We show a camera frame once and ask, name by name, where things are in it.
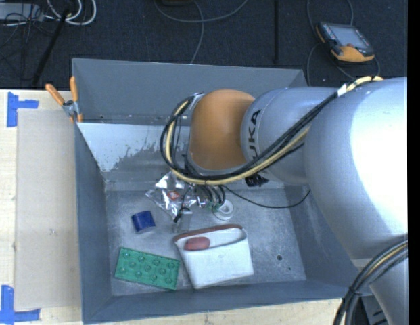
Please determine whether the crumpled clear plastic packet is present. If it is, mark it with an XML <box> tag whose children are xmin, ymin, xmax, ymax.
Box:
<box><xmin>144</xmin><ymin>170</ymin><xmax>199</xmax><ymax>222</ymax></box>

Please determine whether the red oval toy food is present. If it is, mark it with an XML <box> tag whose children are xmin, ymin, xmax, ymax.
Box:
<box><xmin>183</xmin><ymin>236</ymin><xmax>212</xmax><ymax>252</ymax></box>

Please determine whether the blue cup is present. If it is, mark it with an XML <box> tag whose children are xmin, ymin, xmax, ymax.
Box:
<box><xmin>131</xmin><ymin>210</ymin><xmax>157</xmax><ymax>234</ymax></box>

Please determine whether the white box with red-brown rim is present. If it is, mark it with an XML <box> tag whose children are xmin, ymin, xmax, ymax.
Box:
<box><xmin>172</xmin><ymin>223</ymin><xmax>255</xmax><ymax>290</ymax></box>

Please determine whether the grey metal bin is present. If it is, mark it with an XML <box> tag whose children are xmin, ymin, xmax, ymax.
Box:
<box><xmin>71</xmin><ymin>58</ymin><xmax>370</xmax><ymax>325</ymax></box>

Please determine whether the green studded flat block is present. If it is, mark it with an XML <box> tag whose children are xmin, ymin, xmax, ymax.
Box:
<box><xmin>114</xmin><ymin>246</ymin><xmax>181</xmax><ymax>291</ymax></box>

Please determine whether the pale cardboard board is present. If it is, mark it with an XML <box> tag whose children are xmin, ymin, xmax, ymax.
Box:
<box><xmin>14</xmin><ymin>109</ymin><xmax>83</xmax><ymax>313</ymax></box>

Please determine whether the white ring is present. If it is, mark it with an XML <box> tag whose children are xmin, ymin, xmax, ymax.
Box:
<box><xmin>212</xmin><ymin>200</ymin><xmax>236</xmax><ymax>222</ymax></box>

